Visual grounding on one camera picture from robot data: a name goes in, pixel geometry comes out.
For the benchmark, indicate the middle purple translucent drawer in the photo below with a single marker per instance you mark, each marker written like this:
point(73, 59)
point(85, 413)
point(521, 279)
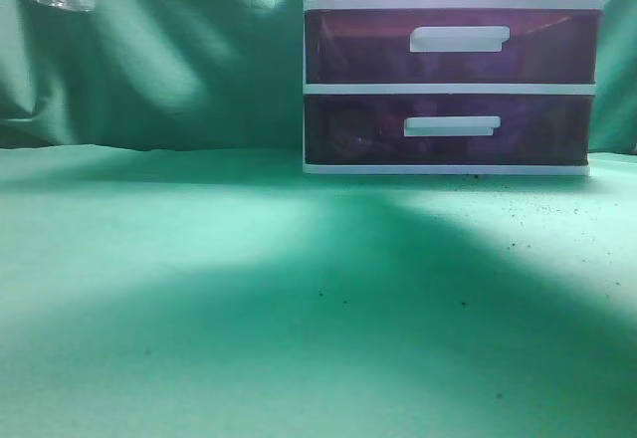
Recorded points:
point(451, 46)

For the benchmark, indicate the white frame drawer cabinet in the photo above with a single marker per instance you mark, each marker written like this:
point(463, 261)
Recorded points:
point(585, 90)

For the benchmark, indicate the green cloth cover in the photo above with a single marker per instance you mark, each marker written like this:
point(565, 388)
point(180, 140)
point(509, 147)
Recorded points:
point(168, 270)

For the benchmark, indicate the bottom purple translucent drawer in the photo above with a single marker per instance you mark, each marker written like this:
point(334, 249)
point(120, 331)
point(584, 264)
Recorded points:
point(447, 129)

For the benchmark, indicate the purple translucent drawer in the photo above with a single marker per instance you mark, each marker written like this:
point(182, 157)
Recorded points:
point(447, 129)
point(451, 46)

